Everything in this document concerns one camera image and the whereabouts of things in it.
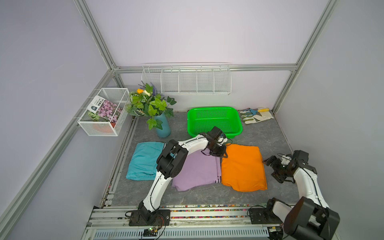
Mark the artificial green plant bouquet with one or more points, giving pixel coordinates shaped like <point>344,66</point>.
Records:
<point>147,102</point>

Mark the aluminium rail front frame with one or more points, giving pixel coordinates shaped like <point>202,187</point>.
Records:
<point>195,222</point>

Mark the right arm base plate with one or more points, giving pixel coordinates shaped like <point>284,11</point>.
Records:
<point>260,216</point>

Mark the white wire wall shelf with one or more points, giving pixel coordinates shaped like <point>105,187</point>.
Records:
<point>201,79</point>

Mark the flower seed packet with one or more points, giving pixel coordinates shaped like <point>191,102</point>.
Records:
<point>102,110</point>

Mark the orange pants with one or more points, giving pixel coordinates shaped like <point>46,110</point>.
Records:
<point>243,170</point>

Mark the small green circuit board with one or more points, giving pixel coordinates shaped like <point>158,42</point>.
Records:
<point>151,232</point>

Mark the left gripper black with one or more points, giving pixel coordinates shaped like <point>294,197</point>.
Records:
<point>221,153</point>

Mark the blue yellow garden tool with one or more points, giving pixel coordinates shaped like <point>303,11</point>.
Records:
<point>252,112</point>

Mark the green plastic basket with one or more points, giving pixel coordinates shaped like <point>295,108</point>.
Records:
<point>203,120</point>

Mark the white wire side basket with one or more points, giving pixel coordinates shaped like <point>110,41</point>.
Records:
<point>119,96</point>

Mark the purple pants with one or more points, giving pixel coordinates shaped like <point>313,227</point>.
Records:
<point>198,170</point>

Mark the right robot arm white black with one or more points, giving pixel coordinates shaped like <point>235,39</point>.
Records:
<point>310,218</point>

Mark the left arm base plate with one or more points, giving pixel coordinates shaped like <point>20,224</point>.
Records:
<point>142,218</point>

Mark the teal vase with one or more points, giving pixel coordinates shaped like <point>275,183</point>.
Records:
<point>163,129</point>

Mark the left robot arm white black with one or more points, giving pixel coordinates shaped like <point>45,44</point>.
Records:
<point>171,161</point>

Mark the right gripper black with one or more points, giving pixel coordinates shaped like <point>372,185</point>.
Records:
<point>278,162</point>

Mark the teal pants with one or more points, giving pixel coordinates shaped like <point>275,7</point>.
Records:
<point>143,165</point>

